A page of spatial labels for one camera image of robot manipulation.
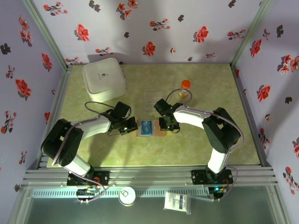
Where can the white tissue packet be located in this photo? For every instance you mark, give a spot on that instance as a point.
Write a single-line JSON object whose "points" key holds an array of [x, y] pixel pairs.
{"points": [[177, 203]]}

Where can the round tin can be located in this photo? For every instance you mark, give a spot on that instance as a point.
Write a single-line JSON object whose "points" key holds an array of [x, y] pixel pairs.
{"points": [[127, 197]]}

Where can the brown card holder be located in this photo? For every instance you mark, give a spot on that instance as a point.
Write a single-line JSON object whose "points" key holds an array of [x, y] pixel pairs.
{"points": [[161, 134]]}

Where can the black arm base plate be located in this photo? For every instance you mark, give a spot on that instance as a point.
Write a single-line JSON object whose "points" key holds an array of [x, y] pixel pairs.
{"points": [[102, 178], [198, 177]]}

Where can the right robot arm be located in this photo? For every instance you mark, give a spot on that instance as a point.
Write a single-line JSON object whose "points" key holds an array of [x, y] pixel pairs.
{"points": [[191, 116]]}

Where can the white square lidded box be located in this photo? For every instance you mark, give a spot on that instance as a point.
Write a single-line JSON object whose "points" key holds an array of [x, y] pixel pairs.
{"points": [[102, 77]]}

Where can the blue credit card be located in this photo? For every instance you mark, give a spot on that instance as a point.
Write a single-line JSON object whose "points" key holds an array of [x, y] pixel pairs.
{"points": [[146, 128]]}

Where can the vitamin bottle with orange cap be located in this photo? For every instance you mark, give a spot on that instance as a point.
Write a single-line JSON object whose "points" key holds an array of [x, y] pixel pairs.
{"points": [[185, 87]]}

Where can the aluminium corner post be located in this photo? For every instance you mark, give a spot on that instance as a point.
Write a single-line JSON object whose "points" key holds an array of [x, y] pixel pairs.
{"points": [[47, 35], [249, 35]]}

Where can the aluminium side rail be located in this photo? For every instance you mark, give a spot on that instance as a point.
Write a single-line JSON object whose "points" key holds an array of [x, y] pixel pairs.
{"points": [[246, 105], [60, 98]]}

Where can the wide aluminium base rail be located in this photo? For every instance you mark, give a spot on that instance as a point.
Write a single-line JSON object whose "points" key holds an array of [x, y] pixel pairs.
{"points": [[149, 175]]}

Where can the transparent acrylic card tray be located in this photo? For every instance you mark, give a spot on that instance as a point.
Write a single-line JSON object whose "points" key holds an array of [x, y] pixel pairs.
{"points": [[153, 100]]}

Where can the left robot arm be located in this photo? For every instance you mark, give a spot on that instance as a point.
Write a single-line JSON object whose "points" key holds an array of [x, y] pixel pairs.
{"points": [[93, 127]]}

